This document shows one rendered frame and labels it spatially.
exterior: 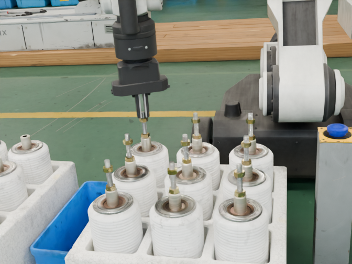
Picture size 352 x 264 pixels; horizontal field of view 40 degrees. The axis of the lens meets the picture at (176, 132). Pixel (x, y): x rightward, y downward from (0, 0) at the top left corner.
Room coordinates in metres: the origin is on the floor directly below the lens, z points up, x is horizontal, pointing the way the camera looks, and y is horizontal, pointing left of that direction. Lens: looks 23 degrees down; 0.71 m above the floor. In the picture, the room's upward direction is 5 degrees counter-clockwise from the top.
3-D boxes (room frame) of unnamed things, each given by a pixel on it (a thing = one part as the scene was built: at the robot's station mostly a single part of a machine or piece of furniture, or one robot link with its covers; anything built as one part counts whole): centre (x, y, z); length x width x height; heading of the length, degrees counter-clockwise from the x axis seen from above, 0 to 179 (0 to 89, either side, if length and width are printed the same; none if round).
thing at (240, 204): (0.72, -0.10, 0.26); 0.02 x 0.02 x 0.03
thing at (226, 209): (0.72, -0.10, 0.25); 0.08 x 0.08 x 0.01
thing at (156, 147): (1.00, 0.07, 0.25); 0.08 x 0.08 x 0.01
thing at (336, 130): (0.86, -0.32, 0.32); 0.04 x 0.04 x 0.02
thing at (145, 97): (1.00, 0.06, 0.36); 0.03 x 0.02 x 0.06; 10
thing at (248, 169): (0.83, -0.13, 0.26); 0.02 x 0.02 x 0.03
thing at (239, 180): (0.72, -0.10, 0.30); 0.01 x 0.01 x 0.08
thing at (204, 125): (1.30, -0.08, 0.10); 0.20 x 0.05 x 0.20; 168
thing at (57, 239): (0.97, 0.23, 0.06); 0.30 x 0.11 x 0.12; 164
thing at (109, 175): (0.77, 0.13, 0.30); 0.01 x 0.01 x 0.08
